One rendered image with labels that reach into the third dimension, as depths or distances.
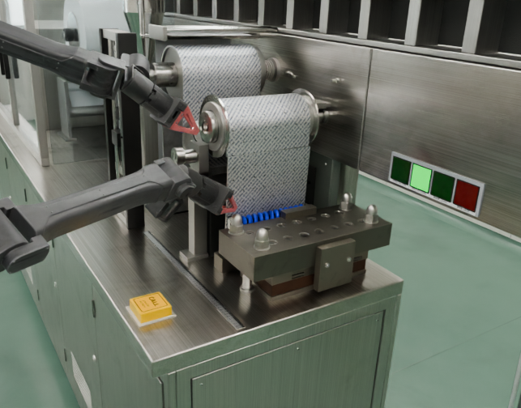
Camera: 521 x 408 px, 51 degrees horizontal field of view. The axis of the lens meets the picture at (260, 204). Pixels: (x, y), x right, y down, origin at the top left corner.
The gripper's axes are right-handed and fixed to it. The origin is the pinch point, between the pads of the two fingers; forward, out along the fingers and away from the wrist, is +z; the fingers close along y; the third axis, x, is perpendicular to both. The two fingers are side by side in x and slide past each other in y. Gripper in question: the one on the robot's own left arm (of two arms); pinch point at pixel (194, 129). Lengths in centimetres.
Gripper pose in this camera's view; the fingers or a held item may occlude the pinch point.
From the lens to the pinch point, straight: 130.2
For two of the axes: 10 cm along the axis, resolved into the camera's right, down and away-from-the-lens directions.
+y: 5.0, 2.9, -8.2
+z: 6.6, 4.8, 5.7
